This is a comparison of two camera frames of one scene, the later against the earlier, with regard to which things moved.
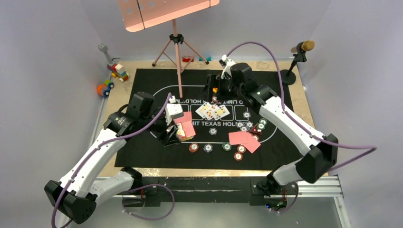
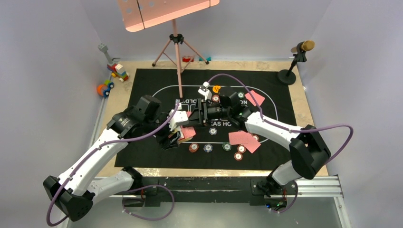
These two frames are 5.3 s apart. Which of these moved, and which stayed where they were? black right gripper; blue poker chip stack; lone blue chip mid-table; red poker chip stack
Moved: black right gripper
Stayed: blue poker chip stack; lone blue chip mid-table; red poker chip stack
